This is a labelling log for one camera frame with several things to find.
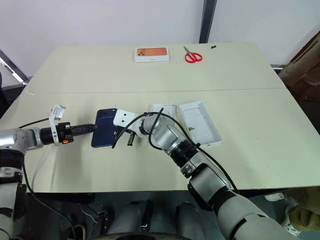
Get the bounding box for dark grey wall post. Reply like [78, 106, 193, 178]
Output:
[199, 0, 220, 45]

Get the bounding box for white phone box base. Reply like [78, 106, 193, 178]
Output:
[150, 102, 176, 121]

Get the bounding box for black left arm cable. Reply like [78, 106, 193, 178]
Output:
[18, 117, 77, 237]

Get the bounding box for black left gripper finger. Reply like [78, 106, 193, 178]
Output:
[72, 128, 98, 138]
[71, 123, 99, 132]

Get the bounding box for white shoe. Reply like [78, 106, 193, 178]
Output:
[264, 192, 286, 203]

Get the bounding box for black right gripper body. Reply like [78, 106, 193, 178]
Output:
[116, 124, 137, 137]

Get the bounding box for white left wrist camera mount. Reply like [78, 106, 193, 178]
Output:
[48, 104, 67, 145]

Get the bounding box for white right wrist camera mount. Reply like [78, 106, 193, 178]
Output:
[112, 109, 138, 129]

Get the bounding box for silver metal frame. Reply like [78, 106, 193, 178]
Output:
[0, 49, 33, 87]

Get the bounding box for red handled scissors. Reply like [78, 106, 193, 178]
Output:
[182, 45, 203, 64]

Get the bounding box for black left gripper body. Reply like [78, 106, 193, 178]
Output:
[55, 121, 75, 146]

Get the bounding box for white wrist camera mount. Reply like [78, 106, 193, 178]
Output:
[48, 104, 67, 145]
[112, 109, 138, 129]

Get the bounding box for white phone box lid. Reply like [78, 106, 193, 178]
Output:
[178, 100, 223, 147]

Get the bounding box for orange print phone box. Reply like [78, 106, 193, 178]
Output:
[134, 46, 172, 63]

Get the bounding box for dark blue smartphone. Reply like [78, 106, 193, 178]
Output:
[90, 108, 119, 149]

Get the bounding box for dark grey rounded shape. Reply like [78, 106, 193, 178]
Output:
[107, 199, 154, 236]

